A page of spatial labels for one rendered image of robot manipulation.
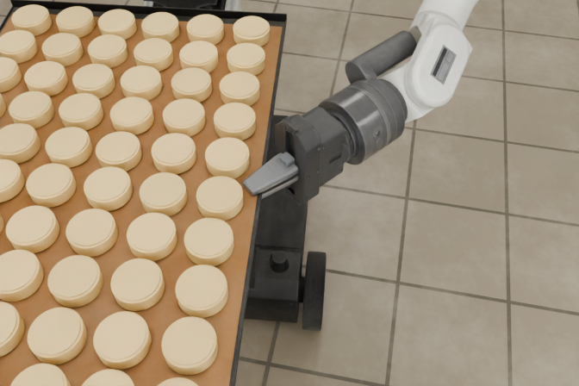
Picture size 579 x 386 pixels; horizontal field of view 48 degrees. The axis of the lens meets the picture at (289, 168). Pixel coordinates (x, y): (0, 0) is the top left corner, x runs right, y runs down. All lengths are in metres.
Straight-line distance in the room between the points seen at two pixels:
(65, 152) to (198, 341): 0.29
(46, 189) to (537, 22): 2.30
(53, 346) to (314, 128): 0.34
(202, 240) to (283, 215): 1.07
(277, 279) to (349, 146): 0.86
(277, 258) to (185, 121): 0.83
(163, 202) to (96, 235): 0.08
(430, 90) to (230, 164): 0.26
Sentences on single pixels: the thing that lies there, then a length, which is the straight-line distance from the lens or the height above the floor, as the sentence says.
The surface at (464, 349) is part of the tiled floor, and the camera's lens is 1.78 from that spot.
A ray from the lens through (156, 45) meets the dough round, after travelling 0.88.
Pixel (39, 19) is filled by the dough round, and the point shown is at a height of 1.02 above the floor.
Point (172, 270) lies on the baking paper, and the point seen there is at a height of 1.00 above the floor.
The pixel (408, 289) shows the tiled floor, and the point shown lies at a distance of 1.83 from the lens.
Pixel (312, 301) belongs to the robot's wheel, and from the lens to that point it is 1.59.
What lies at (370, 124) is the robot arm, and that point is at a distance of 0.75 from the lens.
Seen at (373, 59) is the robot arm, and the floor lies 1.05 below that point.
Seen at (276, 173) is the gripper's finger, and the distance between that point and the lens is 0.72.
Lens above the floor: 1.57
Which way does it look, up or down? 50 degrees down
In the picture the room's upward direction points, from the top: straight up
